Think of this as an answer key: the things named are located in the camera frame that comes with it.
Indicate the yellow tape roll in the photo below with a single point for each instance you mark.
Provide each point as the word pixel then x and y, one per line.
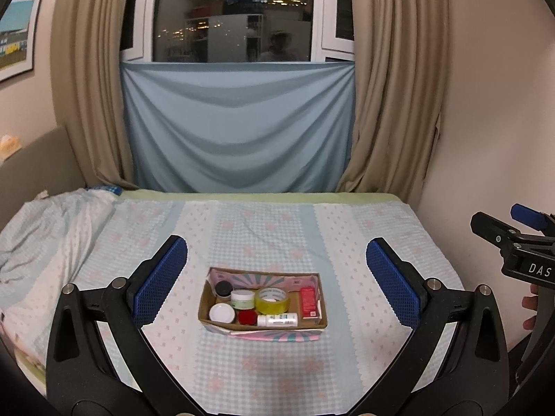
pixel 272 300

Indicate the white lid jar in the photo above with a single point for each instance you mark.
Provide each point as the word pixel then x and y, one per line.
pixel 222 313

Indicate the left beige curtain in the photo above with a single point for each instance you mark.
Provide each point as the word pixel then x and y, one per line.
pixel 87 90

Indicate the crumpled light blue blanket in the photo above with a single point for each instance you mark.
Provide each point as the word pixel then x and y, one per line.
pixel 45 244

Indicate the light blue hanging cloth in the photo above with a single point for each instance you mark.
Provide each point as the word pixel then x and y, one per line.
pixel 239 127

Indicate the red lid jar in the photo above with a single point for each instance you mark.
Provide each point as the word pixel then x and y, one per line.
pixel 247 317

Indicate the window with white frame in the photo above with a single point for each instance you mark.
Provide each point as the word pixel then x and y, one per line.
pixel 237 31

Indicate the cardboard box with pink lining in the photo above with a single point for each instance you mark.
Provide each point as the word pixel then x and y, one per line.
pixel 307 329

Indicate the black lid jar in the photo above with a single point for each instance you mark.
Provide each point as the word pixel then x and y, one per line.
pixel 223 289

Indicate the framed landscape picture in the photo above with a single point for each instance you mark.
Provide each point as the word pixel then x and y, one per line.
pixel 18 32

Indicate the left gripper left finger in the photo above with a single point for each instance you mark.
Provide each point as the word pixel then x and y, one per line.
pixel 99 362

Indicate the right beige curtain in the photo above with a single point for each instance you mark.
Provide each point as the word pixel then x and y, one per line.
pixel 401 67

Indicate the red rectangular box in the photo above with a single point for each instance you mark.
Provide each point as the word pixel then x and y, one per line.
pixel 309 303

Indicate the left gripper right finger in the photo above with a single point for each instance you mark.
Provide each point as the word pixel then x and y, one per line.
pixel 454 361

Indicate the beige curtain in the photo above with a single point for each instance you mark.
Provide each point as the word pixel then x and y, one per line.
pixel 87 90
pixel 401 67

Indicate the checkered floral bed sheet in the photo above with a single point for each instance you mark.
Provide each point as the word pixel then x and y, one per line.
pixel 281 251

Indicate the small orange plush toy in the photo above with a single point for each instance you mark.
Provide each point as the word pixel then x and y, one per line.
pixel 8 146

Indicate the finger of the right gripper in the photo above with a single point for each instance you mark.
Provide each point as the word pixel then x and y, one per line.
pixel 494 231
pixel 532 218

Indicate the light green cream jar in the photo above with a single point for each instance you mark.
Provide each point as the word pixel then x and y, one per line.
pixel 242 299

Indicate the grey upholstered headboard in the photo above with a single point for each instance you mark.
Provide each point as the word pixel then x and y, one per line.
pixel 48 164

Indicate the white supplement bottle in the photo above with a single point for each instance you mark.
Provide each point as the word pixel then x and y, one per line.
pixel 287 320

